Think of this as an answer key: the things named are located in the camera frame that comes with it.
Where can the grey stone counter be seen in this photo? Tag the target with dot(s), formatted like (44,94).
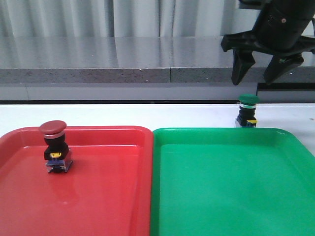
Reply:
(137,70)

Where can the green mushroom push button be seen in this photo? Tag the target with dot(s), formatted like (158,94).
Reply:
(246,116)

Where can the red plastic tray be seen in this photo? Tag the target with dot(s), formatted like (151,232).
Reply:
(106,192)

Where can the white pleated curtain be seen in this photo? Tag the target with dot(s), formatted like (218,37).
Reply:
(122,18)

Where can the green plastic tray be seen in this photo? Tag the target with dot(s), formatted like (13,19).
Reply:
(231,182)

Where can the red mushroom push button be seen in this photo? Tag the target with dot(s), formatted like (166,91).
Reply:
(58,154)

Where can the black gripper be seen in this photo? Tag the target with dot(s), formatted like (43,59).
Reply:
(277,31)

